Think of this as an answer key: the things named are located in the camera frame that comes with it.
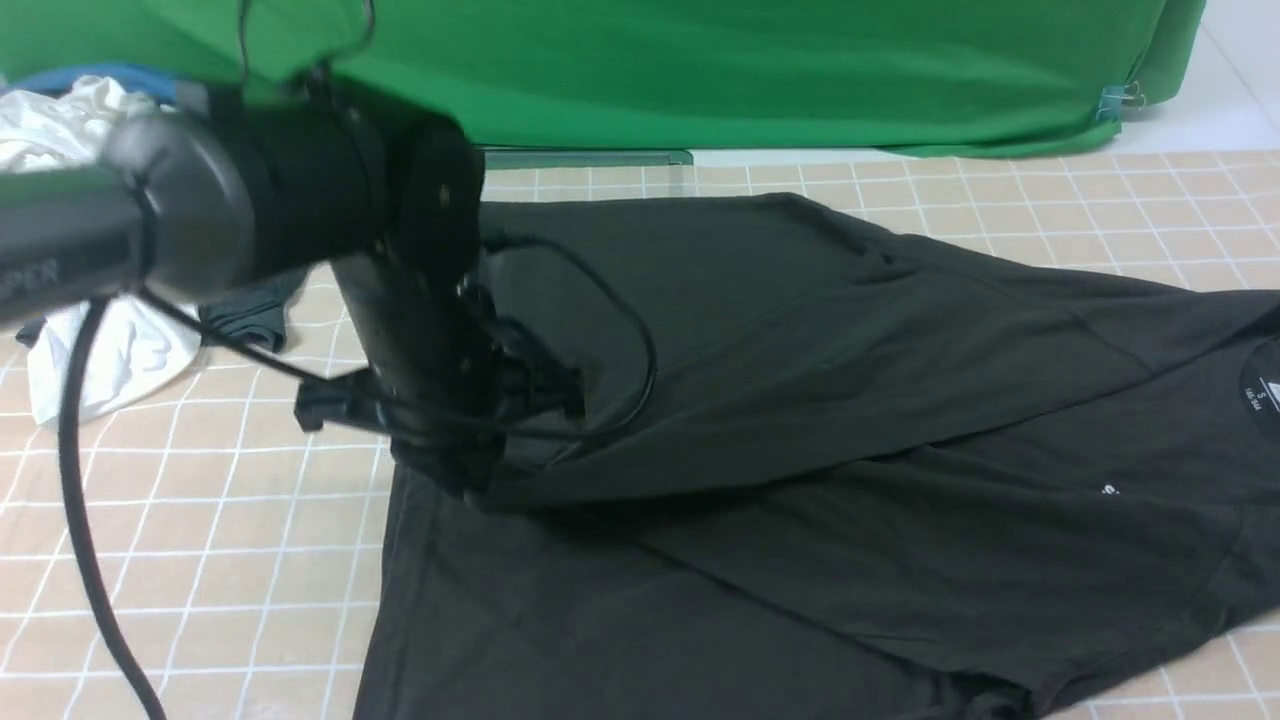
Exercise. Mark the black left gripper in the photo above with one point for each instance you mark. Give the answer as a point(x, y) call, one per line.
point(446, 379)

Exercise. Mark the dark gray long-sleeve shirt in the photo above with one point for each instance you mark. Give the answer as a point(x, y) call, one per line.
point(880, 477)

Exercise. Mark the dark teal shirt in pile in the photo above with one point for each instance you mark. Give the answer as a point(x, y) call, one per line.
point(256, 316)

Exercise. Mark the white shirt in pile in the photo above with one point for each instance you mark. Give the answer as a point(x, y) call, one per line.
point(68, 230)

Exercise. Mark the beige grid-pattern mat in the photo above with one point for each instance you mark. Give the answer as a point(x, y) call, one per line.
point(243, 557)

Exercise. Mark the green backdrop cloth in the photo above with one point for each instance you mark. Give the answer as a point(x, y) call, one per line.
point(967, 79)

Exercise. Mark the teal binder clip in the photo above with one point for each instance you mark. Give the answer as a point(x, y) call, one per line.
point(1115, 101)

